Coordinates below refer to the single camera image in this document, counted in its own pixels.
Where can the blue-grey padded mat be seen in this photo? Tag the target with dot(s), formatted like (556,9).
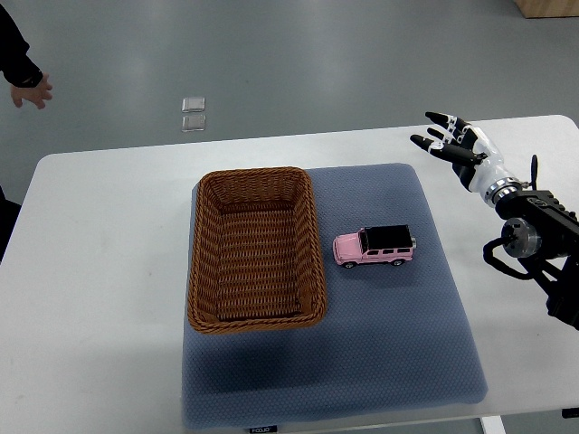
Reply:
(393,338)

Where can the brown wicker basket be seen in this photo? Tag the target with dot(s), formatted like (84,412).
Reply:
(256,260)

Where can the lower clear floor plate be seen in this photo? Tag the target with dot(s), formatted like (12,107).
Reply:
(194,122)

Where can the clear floor plate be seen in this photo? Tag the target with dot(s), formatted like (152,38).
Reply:
(194,122)
(193,104)

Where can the black sleeved forearm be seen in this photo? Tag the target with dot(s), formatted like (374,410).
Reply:
(17,67)

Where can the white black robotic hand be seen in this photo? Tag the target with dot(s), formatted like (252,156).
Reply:
(474,157)

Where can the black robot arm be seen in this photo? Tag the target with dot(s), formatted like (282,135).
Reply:
(538,241)

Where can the upper clear floor plate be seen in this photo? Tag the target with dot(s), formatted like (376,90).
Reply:
(193,104)

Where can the pink toy car black roof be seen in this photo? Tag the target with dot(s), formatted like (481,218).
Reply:
(392,244)

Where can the dark object at left edge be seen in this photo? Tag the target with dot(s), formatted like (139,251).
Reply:
(9,212)

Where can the white table leg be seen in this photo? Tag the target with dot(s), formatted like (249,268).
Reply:
(492,425)

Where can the person's bare hand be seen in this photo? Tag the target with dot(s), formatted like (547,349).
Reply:
(37,95)

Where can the wooden box corner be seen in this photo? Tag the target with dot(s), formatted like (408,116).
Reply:
(536,9)

